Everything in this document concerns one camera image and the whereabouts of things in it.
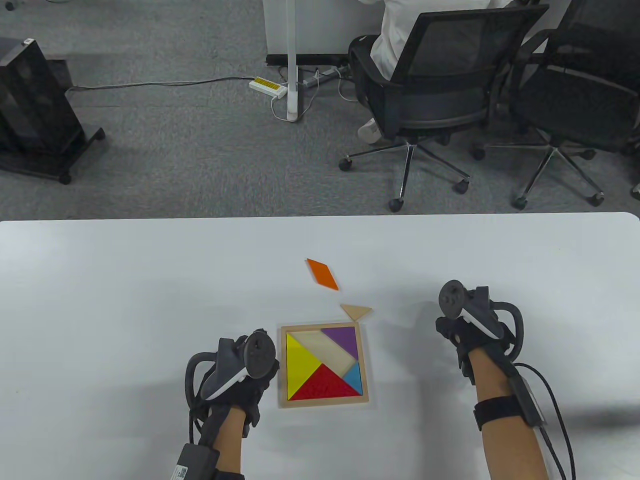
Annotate black right wrist sensor box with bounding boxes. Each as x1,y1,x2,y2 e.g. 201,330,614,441
473,377,548,432

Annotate black wrist sensor box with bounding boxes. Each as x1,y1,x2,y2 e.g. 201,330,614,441
473,377,548,432
172,442,221,480

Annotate grey right hand controller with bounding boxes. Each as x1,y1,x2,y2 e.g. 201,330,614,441
438,280,525,359

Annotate white and yellow power strip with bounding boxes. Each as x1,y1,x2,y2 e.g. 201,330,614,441
249,76,289,99

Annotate white desk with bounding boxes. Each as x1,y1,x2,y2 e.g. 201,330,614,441
262,0,386,123

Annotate person's right forearm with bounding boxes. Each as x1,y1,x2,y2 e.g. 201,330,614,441
470,347,549,480

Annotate black mesh office chair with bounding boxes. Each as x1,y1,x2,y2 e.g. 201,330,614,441
339,4,550,213
470,0,640,211

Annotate person's right hand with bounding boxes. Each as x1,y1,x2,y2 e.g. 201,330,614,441
435,315,518,386

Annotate blue triangle tangram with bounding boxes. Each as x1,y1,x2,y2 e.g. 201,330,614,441
342,361,362,396

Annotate grey left hand controller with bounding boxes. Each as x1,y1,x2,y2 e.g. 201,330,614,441
185,328,279,403

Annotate yellow triangle tangram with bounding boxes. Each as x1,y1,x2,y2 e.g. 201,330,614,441
286,333,323,401

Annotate purple triangle tangram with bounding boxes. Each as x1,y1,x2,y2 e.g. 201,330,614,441
321,327,359,361

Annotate red triangle tangram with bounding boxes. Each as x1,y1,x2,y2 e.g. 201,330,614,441
290,363,362,401

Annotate black desk crossbar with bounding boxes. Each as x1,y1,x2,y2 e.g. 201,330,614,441
266,53,352,66

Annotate black wheeled cart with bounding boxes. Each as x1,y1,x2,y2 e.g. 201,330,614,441
0,127,107,186

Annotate black left wrist sensor box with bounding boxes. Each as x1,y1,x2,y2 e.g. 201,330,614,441
172,442,221,480

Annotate wooden square tray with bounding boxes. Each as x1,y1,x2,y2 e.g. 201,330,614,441
279,322,371,410

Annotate grey hand controller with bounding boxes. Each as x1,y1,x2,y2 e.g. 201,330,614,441
438,280,525,359
185,328,279,403

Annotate black left glove cable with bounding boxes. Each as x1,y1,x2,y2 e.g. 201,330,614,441
187,404,207,447

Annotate grey power strip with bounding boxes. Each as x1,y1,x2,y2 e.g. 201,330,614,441
301,66,346,89

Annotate black right glove cable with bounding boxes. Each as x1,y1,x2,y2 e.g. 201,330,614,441
515,363,577,480

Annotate white floor cable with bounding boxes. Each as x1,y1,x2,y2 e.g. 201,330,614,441
271,65,361,122

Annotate orange parallelogram tangram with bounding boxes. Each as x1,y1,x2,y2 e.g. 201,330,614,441
306,258,340,292

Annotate black computer tower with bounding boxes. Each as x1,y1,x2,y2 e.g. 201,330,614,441
0,37,85,153

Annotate black glove cable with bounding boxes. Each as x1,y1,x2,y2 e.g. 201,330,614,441
187,404,207,447
515,363,577,480

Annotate person's left hand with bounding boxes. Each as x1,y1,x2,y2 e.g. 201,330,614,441
192,330,281,448

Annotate grey floor cable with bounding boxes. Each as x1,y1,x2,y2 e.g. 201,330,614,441
66,76,257,93

